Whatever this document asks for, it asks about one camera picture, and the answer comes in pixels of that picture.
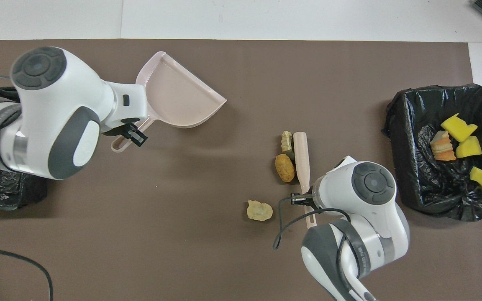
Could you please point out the beige hand brush black bristles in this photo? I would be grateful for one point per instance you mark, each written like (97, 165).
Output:
(301, 159)

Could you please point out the beige plastic dustpan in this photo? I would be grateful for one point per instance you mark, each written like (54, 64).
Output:
(178, 96)

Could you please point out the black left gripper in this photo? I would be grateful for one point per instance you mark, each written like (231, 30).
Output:
(115, 130)

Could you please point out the closed black-wrapped bin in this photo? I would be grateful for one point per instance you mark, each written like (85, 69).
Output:
(11, 192)

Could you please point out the open black-lined trash bin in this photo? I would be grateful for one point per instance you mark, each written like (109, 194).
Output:
(416, 167)

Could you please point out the orange striped croissant toy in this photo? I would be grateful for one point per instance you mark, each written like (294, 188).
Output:
(443, 147)

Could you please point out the pale ridged pastry toy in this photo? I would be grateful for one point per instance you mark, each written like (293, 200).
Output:
(287, 142)

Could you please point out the notched yellow sponge piece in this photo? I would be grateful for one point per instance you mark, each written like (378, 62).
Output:
(458, 127)

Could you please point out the brown bread roll toy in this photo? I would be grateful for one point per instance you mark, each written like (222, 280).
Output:
(285, 168)

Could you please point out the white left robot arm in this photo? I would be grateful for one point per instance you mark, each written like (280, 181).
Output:
(57, 108)

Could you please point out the yellow sponge piece green backing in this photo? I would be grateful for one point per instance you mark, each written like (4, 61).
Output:
(470, 147)

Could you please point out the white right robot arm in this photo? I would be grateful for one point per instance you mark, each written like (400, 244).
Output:
(375, 184)

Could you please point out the brown table mat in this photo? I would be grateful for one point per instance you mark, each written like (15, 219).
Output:
(308, 62)

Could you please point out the pale yellow food toy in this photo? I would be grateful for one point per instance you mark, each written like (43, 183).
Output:
(260, 211)

